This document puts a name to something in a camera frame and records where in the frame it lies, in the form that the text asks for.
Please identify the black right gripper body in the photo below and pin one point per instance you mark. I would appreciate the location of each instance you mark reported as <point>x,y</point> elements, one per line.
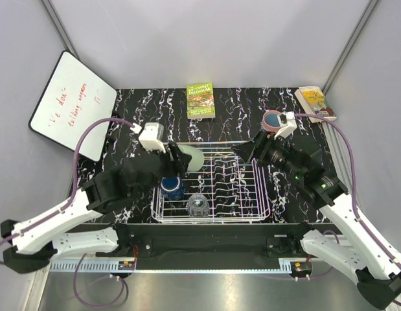
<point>273,153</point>

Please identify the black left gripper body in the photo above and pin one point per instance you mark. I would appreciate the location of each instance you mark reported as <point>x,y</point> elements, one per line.
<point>168,168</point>

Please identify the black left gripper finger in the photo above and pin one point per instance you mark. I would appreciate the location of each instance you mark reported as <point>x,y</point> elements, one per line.
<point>174,152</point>
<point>183,163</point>

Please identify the light green plastic cup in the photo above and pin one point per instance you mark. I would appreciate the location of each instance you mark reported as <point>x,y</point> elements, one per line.
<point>197,161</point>

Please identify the pink plastic cup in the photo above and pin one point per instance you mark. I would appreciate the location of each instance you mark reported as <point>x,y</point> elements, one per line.
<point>268,128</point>

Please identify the light blue plastic cup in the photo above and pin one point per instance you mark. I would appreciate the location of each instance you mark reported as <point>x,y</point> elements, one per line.
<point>271,119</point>

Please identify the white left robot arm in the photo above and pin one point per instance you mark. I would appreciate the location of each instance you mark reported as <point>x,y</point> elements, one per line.
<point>35,242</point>

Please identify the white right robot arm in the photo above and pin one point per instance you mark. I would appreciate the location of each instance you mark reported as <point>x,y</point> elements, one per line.
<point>374,265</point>

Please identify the dark blue ceramic mug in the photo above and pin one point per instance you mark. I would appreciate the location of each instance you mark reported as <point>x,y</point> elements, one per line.
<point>172,188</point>

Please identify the clear glass cup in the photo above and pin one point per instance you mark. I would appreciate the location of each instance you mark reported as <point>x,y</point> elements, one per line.
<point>197,206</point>

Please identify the green paperback book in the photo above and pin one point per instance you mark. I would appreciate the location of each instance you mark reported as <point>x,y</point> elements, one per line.
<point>200,101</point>

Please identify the yellow paperback book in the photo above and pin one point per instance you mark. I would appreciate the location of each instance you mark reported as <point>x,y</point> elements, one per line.
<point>313,101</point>

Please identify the white whiteboard with red writing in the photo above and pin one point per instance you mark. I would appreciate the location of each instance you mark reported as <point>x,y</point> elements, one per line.
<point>73,99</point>

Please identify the left orange connector board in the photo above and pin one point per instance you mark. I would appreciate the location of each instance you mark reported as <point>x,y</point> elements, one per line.
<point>126,265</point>

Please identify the orange connector board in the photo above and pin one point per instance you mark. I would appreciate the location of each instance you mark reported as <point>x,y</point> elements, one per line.
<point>302,266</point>
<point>126,265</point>

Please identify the right orange connector board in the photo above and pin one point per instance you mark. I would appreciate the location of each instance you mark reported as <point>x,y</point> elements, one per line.
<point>302,266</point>

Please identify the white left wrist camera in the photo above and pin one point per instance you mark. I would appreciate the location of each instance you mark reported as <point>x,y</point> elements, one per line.
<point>151,137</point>

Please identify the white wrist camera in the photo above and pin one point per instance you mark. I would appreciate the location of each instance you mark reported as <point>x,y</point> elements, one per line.
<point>287,124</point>
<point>151,137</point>

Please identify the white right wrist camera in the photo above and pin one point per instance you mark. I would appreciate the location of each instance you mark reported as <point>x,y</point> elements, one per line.
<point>287,124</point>

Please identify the white wire dish rack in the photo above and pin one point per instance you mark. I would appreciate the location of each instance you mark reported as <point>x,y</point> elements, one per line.
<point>235,190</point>

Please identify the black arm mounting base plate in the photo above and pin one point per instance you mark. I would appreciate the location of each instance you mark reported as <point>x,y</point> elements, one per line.
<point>204,247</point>

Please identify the slotted cable duct rail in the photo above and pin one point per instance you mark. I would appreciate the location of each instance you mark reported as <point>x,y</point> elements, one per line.
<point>89,266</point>

